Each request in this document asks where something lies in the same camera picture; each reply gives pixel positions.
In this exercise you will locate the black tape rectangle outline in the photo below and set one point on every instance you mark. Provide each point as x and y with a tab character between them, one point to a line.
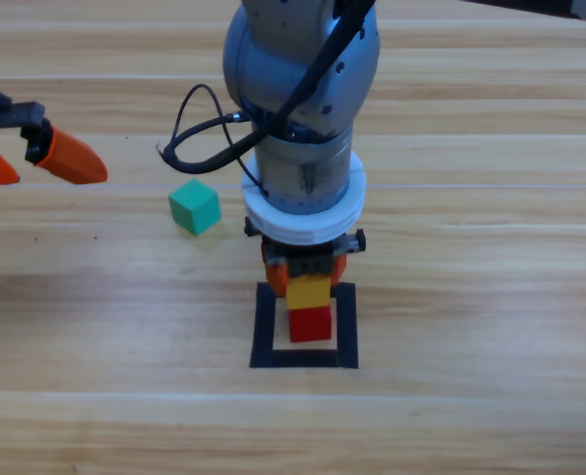
265	326

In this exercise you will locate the green wooden cube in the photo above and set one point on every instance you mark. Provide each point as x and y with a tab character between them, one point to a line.
194	205

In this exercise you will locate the yellow wooden cube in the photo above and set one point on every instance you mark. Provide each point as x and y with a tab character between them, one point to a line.
307	294

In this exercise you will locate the red wooden cube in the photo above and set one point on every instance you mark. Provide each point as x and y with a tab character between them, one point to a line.
310	324

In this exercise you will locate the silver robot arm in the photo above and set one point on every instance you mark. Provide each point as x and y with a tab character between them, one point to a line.
283	64

